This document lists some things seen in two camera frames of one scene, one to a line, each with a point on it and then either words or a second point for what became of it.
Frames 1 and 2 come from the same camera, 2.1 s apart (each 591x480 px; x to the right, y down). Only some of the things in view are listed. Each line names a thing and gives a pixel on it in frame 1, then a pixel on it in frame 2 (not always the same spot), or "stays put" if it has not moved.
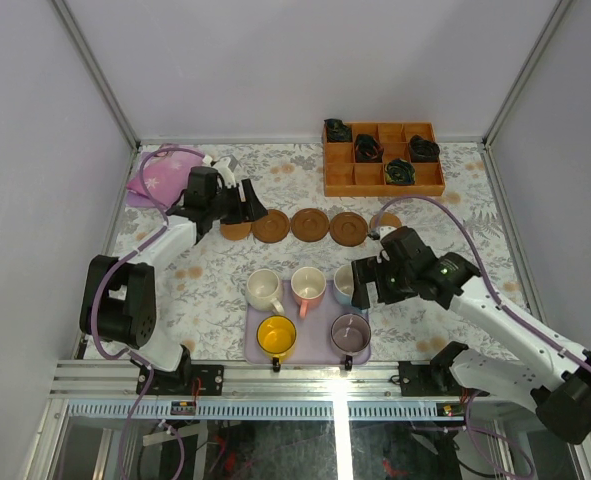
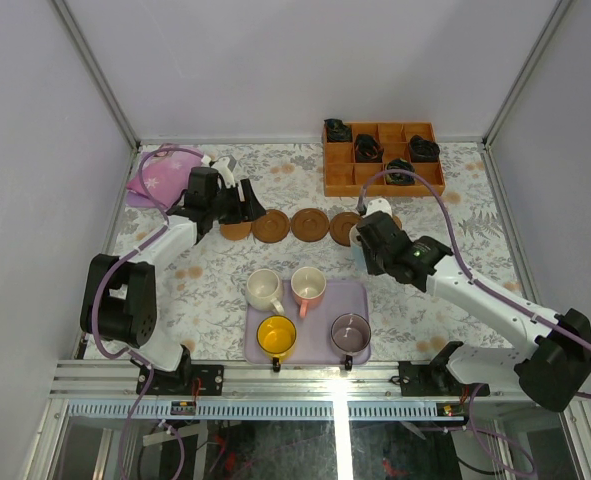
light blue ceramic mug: (343, 283) to (358, 260)
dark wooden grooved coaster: (272, 227) stays put
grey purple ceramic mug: (350, 334) stays put
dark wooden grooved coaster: (310, 225) stays put
